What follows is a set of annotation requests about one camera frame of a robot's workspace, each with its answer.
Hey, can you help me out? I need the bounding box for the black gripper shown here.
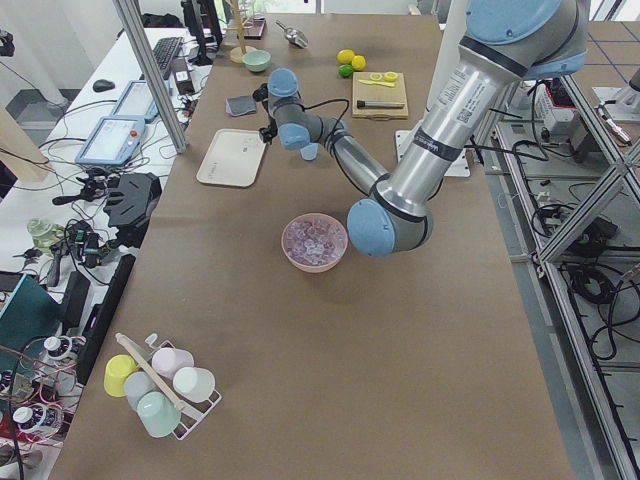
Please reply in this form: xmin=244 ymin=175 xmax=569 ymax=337
xmin=252 ymin=83 xmax=278 ymax=144

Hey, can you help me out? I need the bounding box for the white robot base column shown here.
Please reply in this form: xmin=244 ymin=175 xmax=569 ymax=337
xmin=395 ymin=0 xmax=468 ymax=161

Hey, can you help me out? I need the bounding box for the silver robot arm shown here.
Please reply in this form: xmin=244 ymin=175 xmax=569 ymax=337
xmin=253 ymin=0 xmax=590 ymax=257

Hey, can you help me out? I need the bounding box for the light blue plastic cup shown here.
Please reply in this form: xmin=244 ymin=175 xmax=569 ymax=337
xmin=300 ymin=143 xmax=319 ymax=161

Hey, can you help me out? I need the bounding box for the wooden cup stand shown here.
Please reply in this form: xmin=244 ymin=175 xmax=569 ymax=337
xmin=225 ymin=0 xmax=256 ymax=64

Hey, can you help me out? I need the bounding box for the metal ice scoop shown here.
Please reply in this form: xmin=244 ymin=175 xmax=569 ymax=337
xmin=275 ymin=20 xmax=309 ymax=49

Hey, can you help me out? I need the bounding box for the clear ice cubes pile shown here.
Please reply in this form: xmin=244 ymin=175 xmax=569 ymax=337
xmin=285 ymin=217 xmax=346 ymax=267

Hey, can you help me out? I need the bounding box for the pink plastic cup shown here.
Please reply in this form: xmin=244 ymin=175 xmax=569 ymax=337
xmin=151 ymin=347 xmax=195 ymax=380

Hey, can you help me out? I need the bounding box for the white plastic cup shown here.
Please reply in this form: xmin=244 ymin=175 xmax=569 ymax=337
xmin=172 ymin=367 xmax=216 ymax=403

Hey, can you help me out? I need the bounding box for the yellow plastic cup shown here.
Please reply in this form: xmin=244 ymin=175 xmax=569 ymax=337
xmin=103 ymin=354 xmax=138 ymax=398

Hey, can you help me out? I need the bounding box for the grey plastic cup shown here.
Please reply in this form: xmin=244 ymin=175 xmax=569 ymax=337
xmin=124 ymin=371 xmax=156 ymax=411

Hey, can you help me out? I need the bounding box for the mint plastic cup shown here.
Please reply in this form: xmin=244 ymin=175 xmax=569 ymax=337
xmin=136 ymin=391 xmax=181 ymax=438

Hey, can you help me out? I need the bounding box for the cream rabbit tray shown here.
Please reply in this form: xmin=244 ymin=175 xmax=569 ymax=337
xmin=196 ymin=129 xmax=266 ymax=188

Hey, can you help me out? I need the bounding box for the grey folded cloth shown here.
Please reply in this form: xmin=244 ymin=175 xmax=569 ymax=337
xmin=226 ymin=95 xmax=257 ymax=117

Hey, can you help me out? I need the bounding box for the mint green bowl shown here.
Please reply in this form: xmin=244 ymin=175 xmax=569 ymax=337
xmin=242 ymin=50 xmax=271 ymax=73

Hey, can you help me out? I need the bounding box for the green lime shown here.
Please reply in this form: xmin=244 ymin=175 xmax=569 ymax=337
xmin=338 ymin=64 xmax=354 ymax=78

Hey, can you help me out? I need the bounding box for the wooden cutting board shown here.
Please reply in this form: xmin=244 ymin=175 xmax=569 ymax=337
xmin=352 ymin=72 xmax=409 ymax=119

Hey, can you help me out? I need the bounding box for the yellow lemon outer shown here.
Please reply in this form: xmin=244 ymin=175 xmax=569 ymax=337
xmin=336 ymin=49 xmax=356 ymax=65

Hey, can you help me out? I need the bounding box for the yellow lemon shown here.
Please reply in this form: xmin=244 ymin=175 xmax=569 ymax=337
xmin=350 ymin=55 xmax=367 ymax=71
xmin=336 ymin=49 xmax=356 ymax=65

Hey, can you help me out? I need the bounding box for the yellow lemon inner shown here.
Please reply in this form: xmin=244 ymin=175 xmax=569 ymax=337
xmin=350 ymin=55 xmax=367 ymax=71

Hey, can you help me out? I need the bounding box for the pink bowl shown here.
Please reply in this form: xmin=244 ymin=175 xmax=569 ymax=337
xmin=281 ymin=212 xmax=349 ymax=274

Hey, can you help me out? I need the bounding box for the yellow plastic knife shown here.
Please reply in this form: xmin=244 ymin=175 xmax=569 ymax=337
xmin=357 ymin=79 xmax=396 ymax=88

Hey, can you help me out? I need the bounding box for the black keyboard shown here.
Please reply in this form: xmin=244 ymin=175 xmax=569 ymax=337
xmin=153 ymin=37 xmax=184 ymax=80

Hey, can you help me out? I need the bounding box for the far teach pendant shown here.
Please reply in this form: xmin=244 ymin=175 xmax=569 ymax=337
xmin=111 ymin=80 xmax=159 ymax=123

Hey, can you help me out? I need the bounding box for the teach pendant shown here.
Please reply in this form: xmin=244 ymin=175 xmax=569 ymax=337
xmin=111 ymin=80 xmax=159 ymax=123
xmin=75 ymin=115 xmax=146 ymax=166

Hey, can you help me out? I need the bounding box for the lemon slice near edge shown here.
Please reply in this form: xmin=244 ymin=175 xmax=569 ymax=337
xmin=383 ymin=71 xmax=398 ymax=82

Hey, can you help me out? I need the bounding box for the near teach pendant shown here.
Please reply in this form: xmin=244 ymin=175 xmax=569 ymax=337
xmin=75 ymin=115 xmax=146 ymax=166

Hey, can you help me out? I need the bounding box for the black computer mouse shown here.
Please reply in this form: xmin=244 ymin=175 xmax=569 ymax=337
xmin=92 ymin=79 xmax=115 ymax=93

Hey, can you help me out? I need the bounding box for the aluminium frame post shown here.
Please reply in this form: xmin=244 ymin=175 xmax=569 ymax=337
xmin=113 ymin=0 xmax=187 ymax=154

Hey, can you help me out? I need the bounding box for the black gripper mount part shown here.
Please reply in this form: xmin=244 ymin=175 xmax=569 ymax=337
xmin=104 ymin=173 xmax=162 ymax=248

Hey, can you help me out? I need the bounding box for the wooden rack handle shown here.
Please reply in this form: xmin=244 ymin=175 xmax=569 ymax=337
xmin=115 ymin=332 xmax=186 ymax=412

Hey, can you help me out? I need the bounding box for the white wire cup rack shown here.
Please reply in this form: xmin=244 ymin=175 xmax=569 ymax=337
xmin=145 ymin=333 xmax=222 ymax=440

